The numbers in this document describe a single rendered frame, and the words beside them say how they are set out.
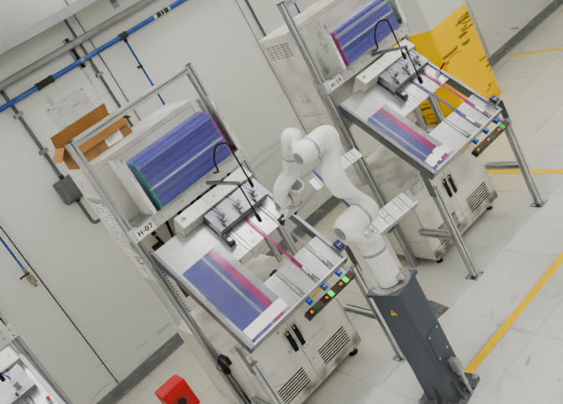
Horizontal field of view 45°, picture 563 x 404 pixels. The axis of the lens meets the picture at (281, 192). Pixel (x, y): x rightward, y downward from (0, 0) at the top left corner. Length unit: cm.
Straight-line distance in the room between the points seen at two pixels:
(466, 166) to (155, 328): 250
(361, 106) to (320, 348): 144
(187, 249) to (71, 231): 153
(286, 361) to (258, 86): 252
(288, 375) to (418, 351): 83
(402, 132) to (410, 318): 129
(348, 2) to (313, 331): 203
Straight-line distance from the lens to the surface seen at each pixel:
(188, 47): 529
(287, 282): 344
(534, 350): 364
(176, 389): 328
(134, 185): 340
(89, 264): 496
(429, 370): 341
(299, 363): 386
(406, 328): 325
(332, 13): 437
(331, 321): 393
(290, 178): 314
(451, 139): 413
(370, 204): 301
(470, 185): 464
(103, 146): 373
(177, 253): 351
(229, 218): 354
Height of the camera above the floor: 233
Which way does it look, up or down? 20 degrees down
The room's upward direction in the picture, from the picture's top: 30 degrees counter-clockwise
